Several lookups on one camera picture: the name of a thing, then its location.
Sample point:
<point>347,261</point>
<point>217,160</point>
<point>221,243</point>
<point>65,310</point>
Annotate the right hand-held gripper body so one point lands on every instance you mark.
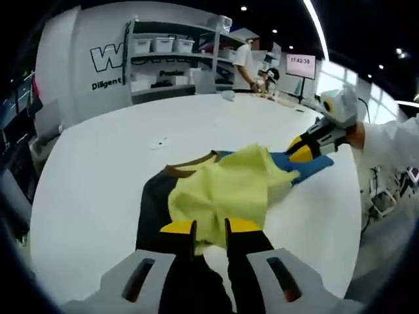
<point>342,106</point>

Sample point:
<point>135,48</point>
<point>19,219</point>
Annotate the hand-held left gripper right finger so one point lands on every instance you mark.
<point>262,281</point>

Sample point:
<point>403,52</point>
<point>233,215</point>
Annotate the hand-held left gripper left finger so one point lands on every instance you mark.
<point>131,288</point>

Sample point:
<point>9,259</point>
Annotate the yellow blue black garment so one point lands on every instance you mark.
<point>222,189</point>

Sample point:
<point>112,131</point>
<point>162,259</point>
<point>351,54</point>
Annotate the person's right hand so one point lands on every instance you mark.
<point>355,135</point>

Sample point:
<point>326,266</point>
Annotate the display screen on stand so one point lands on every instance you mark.
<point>301,65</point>

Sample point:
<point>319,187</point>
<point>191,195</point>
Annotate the ceiling light strip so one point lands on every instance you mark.
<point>319,29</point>

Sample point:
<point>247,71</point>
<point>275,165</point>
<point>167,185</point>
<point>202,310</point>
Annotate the white crumpled cloth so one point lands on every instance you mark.
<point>229,96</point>

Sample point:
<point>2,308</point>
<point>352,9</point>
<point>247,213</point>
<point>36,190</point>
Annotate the white office chair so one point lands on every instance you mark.
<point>204,81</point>
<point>49,119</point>

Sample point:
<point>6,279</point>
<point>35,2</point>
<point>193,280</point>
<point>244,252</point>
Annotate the grey metal shelf rack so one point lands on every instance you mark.
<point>183,59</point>

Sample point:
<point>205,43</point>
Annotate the white storage bin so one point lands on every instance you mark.
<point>143,45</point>
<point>183,45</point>
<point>163,44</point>

